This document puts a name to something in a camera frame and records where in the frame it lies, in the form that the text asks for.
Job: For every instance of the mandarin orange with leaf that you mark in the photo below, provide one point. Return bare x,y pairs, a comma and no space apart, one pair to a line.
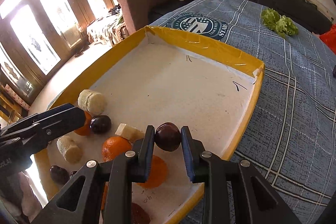
158,174

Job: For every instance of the green lettuce bunch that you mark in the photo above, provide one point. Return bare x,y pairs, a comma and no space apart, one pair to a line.
280,24

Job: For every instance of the blue plaid tablecloth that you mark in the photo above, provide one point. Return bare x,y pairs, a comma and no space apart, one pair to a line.
290,137

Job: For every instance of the red plastic bag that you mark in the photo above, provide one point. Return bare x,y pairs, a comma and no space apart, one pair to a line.
329,38

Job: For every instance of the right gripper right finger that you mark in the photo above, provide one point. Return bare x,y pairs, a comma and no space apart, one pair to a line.
255,201

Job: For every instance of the small pale fruit piece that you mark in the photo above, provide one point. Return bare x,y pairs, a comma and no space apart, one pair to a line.
129,133

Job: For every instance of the pale banana chunk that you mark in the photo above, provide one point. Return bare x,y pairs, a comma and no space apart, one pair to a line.
69,150
91,101

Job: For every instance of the yellow cardboard tray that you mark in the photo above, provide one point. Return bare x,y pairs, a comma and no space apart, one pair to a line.
162,75

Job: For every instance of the small mandarin orange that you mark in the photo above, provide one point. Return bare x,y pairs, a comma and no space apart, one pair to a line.
104,195

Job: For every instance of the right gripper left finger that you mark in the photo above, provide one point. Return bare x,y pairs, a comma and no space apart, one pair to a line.
79,201

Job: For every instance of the patterned covered couch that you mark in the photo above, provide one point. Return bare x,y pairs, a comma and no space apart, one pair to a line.
110,29

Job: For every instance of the red date fruit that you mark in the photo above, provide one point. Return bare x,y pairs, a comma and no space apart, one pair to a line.
138,215

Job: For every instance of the wooden glass door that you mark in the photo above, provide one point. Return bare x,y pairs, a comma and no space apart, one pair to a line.
40,36

